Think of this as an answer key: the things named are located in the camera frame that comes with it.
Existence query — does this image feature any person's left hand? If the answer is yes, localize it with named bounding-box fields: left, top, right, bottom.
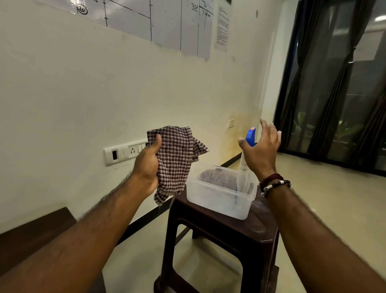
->
left=132, top=134, right=163, bottom=198

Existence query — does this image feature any person's right hand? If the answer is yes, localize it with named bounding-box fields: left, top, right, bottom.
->
left=238, top=119, right=282, bottom=182

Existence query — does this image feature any brown checkered cloth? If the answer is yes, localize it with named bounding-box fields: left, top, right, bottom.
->
left=147, top=126, right=210, bottom=206

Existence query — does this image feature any person's right forearm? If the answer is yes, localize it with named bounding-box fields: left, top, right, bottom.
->
left=265, top=181, right=386, bottom=293

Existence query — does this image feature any person's left forearm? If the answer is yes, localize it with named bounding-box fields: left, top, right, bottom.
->
left=0, top=173, right=158, bottom=293

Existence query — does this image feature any clear spray bottle blue nozzle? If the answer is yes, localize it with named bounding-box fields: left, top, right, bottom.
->
left=236, top=127, right=258, bottom=195

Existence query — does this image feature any dark red thread wristband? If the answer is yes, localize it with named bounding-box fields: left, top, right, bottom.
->
left=259, top=173, right=284, bottom=185

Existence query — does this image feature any grey folded cloth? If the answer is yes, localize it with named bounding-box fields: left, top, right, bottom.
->
left=198, top=169, right=239, bottom=193

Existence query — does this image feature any clear plastic container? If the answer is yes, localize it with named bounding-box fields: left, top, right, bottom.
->
left=186, top=163, right=259, bottom=220

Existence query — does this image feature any dark brown plastic stool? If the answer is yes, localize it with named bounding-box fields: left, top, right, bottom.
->
left=153, top=188, right=280, bottom=293

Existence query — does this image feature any white paper notice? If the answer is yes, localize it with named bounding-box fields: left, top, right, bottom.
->
left=214, top=4, right=231, bottom=52

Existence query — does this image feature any black framed glass window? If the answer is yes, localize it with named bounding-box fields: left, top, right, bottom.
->
left=273, top=0, right=386, bottom=177

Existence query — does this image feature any dark wooden table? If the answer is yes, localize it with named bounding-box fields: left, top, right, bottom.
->
left=0, top=206, right=107, bottom=293

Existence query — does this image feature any white electrical switch board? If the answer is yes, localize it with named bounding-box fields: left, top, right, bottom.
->
left=103, top=139, right=150, bottom=167

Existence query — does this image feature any black and silver beaded bracelet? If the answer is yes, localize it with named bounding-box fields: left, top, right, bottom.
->
left=261, top=180, right=292, bottom=199

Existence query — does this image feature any white wall sheet with lines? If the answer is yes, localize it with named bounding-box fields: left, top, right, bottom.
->
left=33, top=0, right=215, bottom=62

